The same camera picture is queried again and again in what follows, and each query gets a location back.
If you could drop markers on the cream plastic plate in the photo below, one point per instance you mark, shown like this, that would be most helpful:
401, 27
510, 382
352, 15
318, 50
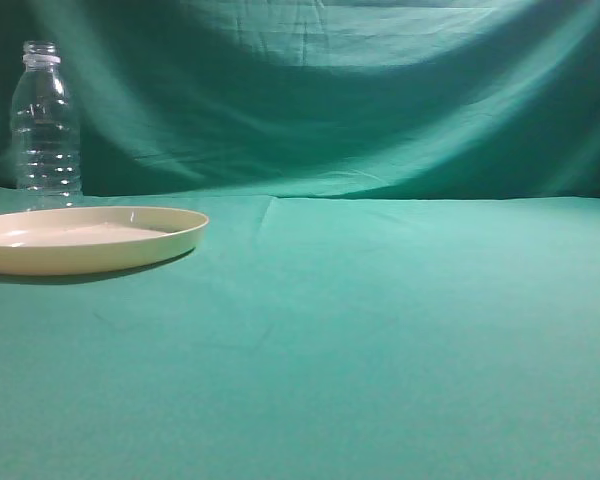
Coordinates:
89, 240

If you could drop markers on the clear plastic bottle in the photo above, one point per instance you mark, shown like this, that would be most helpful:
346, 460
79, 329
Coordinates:
45, 131

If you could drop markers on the green cloth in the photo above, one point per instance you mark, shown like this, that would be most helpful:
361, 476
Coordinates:
401, 274

